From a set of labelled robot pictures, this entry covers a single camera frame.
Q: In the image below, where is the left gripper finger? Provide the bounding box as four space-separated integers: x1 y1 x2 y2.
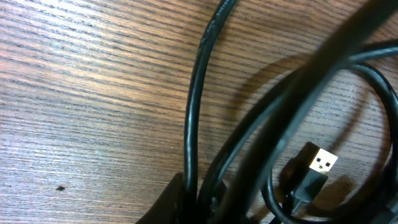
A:
136 172 183 224

